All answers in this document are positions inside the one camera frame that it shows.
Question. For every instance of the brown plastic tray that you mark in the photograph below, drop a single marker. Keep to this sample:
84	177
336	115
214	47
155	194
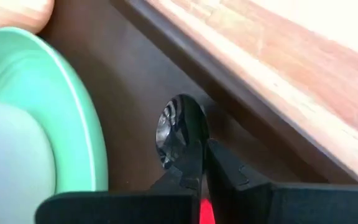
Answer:
129	93

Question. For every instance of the green plate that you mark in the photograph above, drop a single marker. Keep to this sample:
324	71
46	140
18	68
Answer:
73	124

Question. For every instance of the red cloth napkin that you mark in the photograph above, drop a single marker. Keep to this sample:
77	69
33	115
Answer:
207	214

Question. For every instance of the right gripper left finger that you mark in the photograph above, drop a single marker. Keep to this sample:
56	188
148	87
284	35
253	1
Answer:
188	174

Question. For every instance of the grey bowl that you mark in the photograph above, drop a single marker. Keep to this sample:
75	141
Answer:
11	161

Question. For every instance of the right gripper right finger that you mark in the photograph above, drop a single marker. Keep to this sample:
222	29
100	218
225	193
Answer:
232	186

